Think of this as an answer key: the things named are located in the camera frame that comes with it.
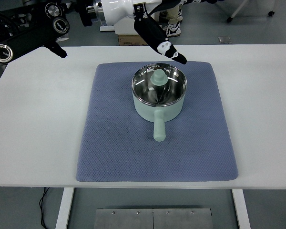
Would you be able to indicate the white pedestal cabinet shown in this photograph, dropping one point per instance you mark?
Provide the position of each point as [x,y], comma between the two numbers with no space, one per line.
[125,26]

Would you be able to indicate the grey floor socket cover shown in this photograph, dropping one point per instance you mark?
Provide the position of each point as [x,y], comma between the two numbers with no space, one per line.
[224,39]

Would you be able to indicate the cardboard box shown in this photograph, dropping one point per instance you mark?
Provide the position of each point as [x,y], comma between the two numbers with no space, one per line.
[131,40]

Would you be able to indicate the white table leg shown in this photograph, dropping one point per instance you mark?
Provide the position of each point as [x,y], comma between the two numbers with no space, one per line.
[241,209]
[65,208]

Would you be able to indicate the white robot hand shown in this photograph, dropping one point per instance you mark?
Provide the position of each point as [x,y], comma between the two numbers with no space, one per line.
[110,12]

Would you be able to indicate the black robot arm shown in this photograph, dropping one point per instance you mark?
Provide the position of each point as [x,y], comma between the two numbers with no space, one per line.
[27,28]

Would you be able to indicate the person in beige trousers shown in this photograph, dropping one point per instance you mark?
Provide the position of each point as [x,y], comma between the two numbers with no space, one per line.
[174,18]

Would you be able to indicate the right white table leg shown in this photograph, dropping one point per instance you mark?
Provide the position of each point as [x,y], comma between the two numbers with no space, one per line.
[241,209]

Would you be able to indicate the left white table leg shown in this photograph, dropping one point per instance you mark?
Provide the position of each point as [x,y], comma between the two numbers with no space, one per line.
[65,208]

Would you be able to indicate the blue textured mat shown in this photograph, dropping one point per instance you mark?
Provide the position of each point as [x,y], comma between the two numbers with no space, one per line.
[118,145]

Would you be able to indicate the metal floor plate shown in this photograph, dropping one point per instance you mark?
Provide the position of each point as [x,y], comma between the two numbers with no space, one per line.
[157,218]

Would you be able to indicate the green pot with handle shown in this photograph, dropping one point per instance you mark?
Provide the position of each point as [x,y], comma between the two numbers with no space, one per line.
[158,116]

